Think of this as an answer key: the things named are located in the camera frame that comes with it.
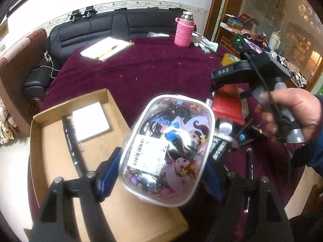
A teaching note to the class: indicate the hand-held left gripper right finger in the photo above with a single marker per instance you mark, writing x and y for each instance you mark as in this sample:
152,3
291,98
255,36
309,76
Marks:
209,180

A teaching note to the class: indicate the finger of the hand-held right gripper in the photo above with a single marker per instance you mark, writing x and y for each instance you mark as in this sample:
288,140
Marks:
214,84

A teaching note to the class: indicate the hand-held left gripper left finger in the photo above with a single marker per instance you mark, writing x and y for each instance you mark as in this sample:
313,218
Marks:
111,179

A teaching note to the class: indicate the red packet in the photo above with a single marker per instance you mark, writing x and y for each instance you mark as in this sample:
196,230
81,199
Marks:
227,105

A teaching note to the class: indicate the cardboard box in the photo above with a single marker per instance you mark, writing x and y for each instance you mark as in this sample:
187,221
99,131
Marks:
141,216

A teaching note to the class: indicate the clear cartoon print pouch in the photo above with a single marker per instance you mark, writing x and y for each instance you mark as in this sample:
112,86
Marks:
176,136

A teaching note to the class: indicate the person's right forearm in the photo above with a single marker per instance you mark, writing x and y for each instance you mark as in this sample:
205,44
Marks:
313,151

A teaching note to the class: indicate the person's right hand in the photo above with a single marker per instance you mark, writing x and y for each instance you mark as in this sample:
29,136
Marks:
297,108

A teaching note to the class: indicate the white kettle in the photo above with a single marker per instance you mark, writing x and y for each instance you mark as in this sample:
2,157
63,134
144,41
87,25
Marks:
275,40

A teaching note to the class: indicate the yellow tape roll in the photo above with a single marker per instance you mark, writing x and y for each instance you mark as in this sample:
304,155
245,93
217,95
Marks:
228,59

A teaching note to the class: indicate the white cloth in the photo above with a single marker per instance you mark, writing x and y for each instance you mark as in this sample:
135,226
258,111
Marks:
205,44

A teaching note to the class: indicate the colourful box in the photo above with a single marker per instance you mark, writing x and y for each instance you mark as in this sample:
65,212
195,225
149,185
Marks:
238,21

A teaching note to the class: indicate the black marker pen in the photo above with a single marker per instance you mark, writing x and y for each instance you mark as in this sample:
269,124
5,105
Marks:
69,141

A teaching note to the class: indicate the pink knit covered bottle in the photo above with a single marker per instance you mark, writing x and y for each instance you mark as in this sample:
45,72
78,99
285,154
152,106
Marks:
183,32

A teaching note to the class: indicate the white flat pad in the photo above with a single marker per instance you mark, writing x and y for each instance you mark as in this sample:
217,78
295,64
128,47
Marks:
90,121

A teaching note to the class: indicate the maroon tablecloth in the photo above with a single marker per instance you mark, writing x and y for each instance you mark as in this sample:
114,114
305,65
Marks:
151,75

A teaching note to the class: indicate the wooden cabinet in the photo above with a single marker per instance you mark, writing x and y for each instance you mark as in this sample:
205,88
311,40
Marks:
217,17

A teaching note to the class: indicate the yellow and black pen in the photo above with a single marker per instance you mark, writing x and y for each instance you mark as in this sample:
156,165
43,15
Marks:
107,51

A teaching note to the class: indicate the white notebook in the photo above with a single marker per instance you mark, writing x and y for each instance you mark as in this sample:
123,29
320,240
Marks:
106,46

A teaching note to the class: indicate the floral patterned cloth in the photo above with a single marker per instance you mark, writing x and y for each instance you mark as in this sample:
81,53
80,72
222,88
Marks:
6,126

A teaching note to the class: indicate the black leather sofa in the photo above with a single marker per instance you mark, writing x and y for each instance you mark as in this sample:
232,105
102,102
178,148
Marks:
101,27

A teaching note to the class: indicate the brown chair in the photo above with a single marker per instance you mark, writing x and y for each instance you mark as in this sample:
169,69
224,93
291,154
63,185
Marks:
15,80

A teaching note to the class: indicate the black clamp mount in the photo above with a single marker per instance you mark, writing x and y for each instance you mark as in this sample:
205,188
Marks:
90,11
75,15

